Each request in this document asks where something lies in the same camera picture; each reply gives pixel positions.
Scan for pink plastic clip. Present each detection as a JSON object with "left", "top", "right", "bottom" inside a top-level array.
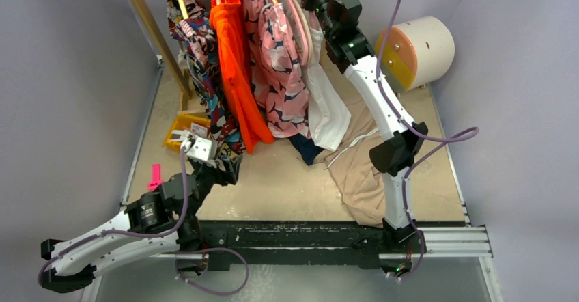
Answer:
[{"left": 147, "top": 163, "right": 163, "bottom": 192}]

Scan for wooden clothes rack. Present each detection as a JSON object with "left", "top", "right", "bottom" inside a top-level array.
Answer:
[{"left": 129, "top": 0, "right": 202, "bottom": 114}]

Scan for white shorts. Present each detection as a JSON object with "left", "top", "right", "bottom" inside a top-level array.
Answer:
[{"left": 298, "top": 0, "right": 373, "bottom": 152}]

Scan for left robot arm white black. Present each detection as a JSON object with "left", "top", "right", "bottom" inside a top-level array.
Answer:
[{"left": 37, "top": 159, "right": 241, "bottom": 293}]

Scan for beige shorts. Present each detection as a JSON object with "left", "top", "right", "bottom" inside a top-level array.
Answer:
[{"left": 315, "top": 96, "right": 386, "bottom": 228}]

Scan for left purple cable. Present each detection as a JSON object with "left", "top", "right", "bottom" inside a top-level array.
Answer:
[{"left": 37, "top": 146, "right": 191, "bottom": 286}]

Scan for yellow plastic bin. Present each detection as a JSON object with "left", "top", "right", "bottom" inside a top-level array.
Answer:
[{"left": 163, "top": 113, "right": 210, "bottom": 152}]

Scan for pink shark print shorts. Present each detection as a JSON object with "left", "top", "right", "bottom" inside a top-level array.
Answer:
[{"left": 242, "top": 0, "right": 311, "bottom": 139}]

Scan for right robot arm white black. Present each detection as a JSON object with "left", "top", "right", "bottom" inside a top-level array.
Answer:
[{"left": 300, "top": 0, "right": 428, "bottom": 253}]

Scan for round white drawer cabinet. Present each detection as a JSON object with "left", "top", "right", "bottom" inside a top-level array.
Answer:
[{"left": 375, "top": 16, "right": 455, "bottom": 94}]

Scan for comic print shorts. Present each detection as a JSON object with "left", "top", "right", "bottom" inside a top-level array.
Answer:
[{"left": 167, "top": 0, "right": 245, "bottom": 163}]

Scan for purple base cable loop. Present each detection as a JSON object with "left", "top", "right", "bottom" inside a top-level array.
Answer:
[{"left": 173, "top": 247, "right": 251, "bottom": 297}]

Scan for orange mesh shorts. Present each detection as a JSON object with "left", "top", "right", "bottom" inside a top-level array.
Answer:
[{"left": 210, "top": 0, "right": 275, "bottom": 154}]

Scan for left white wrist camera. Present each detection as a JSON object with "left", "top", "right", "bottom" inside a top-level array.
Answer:
[{"left": 179, "top": 132, "right": 218, "bottom": 168}]

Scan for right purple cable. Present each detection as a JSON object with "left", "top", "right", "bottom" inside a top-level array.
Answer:
[{"left": 374, "top": 0, "right": 481, "bottom": 280}]

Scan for red white small box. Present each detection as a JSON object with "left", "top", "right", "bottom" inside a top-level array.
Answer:
[{"left": 190, "top": 122, "right": 210, "bottom": 138}]

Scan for navy blue shorts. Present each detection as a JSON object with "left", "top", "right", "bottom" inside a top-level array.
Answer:
[{"left": 288, "top": 134, "right": 324, "bottom": 165}]

